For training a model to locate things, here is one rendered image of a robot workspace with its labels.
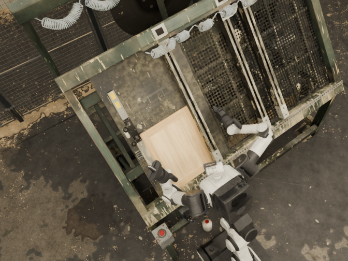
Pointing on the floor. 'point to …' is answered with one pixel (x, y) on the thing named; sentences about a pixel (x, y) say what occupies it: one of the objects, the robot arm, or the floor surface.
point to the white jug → (207, 225)
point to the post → (172, 252)
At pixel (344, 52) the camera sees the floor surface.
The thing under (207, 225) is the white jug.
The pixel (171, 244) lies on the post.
